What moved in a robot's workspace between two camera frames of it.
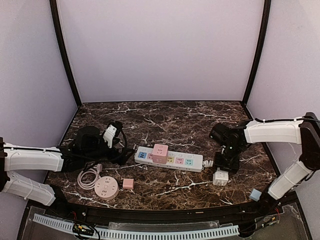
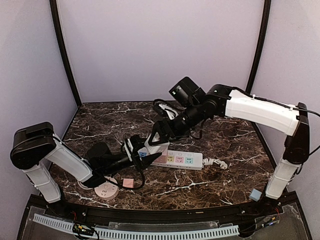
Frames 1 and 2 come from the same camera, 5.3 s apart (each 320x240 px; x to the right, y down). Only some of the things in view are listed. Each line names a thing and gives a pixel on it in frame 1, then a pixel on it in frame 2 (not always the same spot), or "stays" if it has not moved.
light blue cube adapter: (255, 194) stays
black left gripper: (110, 152) to (135, 155)
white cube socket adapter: (220, 177) to (155, 148)
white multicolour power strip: (158, 156) stays
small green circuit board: (82, 229) stays
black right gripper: (226, 164) to (166, 128)
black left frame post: (54, 8) stays
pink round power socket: (105, 187) stays
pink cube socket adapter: (159, 154) stays
